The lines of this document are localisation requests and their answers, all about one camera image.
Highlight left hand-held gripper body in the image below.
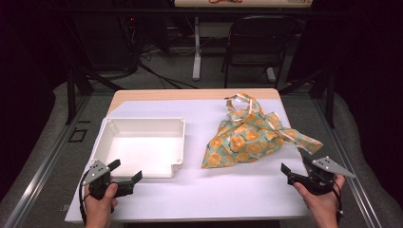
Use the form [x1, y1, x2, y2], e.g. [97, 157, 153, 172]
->
[83, 160, 135, 200]

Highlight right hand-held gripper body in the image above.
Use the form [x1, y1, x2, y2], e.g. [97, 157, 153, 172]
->
[287, 156, 356, 196]

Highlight white plastic box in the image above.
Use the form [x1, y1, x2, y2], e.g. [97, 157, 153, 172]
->
[89, 117, 186, 179]

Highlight orange patterned cloth bag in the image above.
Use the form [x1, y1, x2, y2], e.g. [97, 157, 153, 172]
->
[201, 91, 324, 170]

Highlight person's left hand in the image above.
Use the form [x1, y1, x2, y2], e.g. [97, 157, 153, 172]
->
[84, 183, 119, 219]

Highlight person's right hand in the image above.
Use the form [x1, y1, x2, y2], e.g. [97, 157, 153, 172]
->
[294, 175, 346, 219]

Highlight white table mat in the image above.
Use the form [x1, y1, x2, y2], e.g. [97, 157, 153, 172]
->
[64, 98, 313, 223]

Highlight black stand legs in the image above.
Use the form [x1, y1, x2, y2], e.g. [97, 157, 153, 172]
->
[278, 66, 337, 129]
[65, 66, 125, 125]

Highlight black folding chair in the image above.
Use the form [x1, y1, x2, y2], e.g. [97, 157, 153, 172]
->
[221, 14, 302, 90]

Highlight white desk leg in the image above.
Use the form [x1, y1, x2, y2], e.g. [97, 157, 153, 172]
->
[192, 16, 202, 82]

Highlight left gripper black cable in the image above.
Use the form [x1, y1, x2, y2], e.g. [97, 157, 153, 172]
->
[78, 169, 93, 226]

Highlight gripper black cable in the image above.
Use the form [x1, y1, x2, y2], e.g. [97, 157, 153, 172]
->
[78, 169, 93, 226]
[330, 180, 345, 225]

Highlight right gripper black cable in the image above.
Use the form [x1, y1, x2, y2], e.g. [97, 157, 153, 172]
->
[330, 180, 345, 225]

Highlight metal floor rail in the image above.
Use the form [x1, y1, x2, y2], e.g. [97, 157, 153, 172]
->
[2, 94, 93, 228]
[312, 97, 383, 228]

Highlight black floor cable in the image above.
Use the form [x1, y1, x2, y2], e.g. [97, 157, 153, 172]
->
[138, 51, 200, 90]

